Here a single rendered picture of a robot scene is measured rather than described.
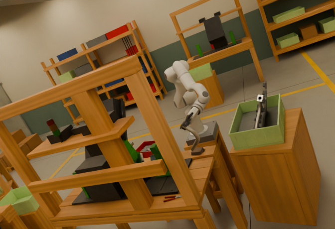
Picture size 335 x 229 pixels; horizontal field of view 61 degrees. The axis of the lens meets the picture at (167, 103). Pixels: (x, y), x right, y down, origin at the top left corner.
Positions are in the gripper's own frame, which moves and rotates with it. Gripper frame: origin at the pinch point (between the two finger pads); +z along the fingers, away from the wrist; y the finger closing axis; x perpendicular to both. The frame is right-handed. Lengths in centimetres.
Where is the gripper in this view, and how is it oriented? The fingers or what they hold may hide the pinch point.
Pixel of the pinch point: (185, 125)
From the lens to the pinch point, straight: 198.2
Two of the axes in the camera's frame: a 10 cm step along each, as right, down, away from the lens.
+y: 0.8, -5.7, -8.1
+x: 8.5, 4.7, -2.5
